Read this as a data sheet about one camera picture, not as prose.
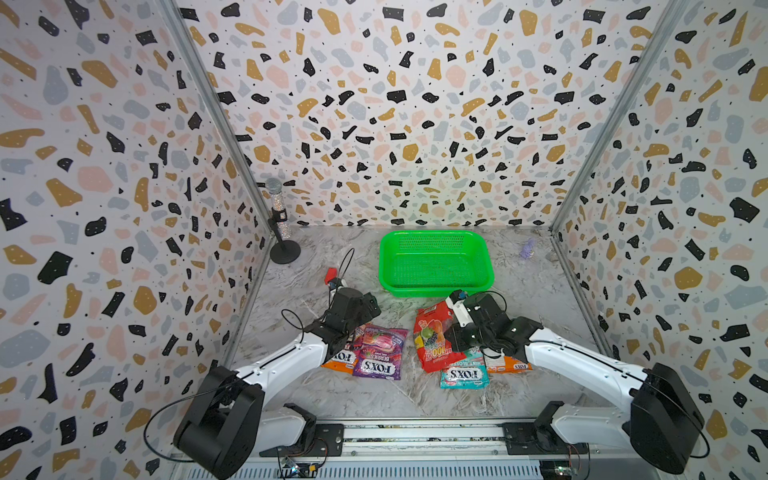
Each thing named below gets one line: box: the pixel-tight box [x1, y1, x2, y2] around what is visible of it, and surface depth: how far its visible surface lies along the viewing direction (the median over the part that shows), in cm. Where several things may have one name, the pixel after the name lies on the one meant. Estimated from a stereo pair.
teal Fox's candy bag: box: [440, 347, 490, 390], surface depth 85 cm
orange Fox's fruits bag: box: [321, 349, 358, 375], surface depth 87 cm
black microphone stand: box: [268, 206, 301, 265], surface depth 113 cm
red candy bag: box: [413, 300, 466, 373], surface depth 86 cm
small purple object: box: [520, 238, 536, 259], surface depth 114 cm
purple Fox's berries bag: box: [344, 324, 408, 381], surface depth 87 cm
